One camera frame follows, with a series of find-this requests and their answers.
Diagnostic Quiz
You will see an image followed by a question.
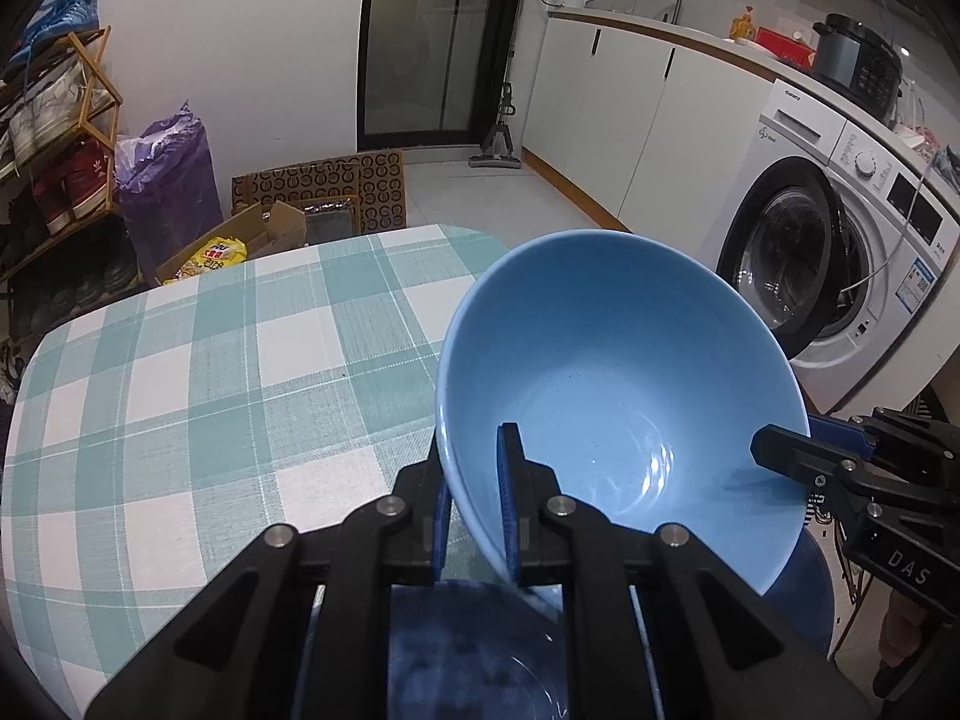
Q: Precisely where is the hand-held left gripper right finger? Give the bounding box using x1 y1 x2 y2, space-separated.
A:
495 422 875 720

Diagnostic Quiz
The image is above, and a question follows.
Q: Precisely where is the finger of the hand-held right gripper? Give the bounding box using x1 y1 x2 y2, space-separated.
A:
808 406 960 466
750 424 875 505

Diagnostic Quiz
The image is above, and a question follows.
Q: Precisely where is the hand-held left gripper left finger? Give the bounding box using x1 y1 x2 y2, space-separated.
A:
86 457 455 720

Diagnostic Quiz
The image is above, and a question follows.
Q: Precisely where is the dark blue bowl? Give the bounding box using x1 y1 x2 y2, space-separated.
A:
289 532 836 720

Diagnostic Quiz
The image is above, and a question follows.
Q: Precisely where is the light blue bowl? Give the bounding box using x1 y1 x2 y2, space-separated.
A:
435 230 812 597

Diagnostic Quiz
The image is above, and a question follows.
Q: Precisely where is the person's right hand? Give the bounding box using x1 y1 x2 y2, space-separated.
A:
879 594 935 672

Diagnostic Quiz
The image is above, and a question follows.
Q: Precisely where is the black white striped rug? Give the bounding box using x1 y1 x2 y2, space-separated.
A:
806 491 837 541

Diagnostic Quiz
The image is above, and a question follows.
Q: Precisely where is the white washing machine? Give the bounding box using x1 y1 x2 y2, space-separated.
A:
716 79 960 415

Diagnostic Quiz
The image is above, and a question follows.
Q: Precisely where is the teal checked tablecloth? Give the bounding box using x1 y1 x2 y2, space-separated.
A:
0 223 511 717

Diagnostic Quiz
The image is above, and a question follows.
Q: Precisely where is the clutter of small items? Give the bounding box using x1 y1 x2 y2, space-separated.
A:
900 79 960 192

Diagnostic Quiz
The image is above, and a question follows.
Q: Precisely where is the foil lined box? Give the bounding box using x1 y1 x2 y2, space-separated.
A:
304 195 359 245

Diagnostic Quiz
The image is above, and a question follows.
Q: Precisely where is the patterned door mat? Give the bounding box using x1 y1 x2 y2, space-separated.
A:
231 150 408 237

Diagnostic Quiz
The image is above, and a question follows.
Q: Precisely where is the open cardboard box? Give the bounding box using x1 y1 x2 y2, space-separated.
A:
155 201 308 286

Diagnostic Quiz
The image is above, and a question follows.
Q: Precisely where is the yellow snack packet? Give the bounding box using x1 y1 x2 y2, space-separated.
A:
163 236 248 284

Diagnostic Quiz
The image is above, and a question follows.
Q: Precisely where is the grey floor vacuum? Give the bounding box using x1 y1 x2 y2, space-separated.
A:
469 0 535 168

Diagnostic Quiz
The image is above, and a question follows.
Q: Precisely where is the black pressure cooker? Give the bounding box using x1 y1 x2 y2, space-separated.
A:
811 13 905 121

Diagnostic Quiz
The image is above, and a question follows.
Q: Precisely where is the white kitchen cabinet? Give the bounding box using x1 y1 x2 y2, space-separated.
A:
521 11 777 233

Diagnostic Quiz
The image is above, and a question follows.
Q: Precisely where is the red box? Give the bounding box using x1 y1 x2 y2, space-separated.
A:
754 26 818 68

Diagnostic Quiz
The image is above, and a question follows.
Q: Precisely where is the purple plastic bag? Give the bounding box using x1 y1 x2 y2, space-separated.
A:
114 101 224 282

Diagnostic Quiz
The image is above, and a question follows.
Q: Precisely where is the row of dark shoes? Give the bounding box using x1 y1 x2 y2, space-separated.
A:
0 217 140 331

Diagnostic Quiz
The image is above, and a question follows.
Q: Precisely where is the pile of scattered shoes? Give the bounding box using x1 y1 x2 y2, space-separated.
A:
0 337 27 410

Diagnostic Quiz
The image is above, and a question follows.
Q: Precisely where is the black framed glass door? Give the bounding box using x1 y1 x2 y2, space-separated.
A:
356 0 535 153

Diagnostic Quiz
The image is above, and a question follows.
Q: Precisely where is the red sneaker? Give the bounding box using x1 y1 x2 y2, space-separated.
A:
64 139 113 215
34 165 74 233

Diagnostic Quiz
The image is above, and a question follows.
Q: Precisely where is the wooden shoe rack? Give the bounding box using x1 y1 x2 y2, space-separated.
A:
0 26 143 301

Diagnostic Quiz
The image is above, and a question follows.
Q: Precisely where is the row of white sneakers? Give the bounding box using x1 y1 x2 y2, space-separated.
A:
7 60 110 166

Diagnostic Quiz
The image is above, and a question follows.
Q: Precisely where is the blue sneaker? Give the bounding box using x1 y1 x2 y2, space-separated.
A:
11 0 100 65

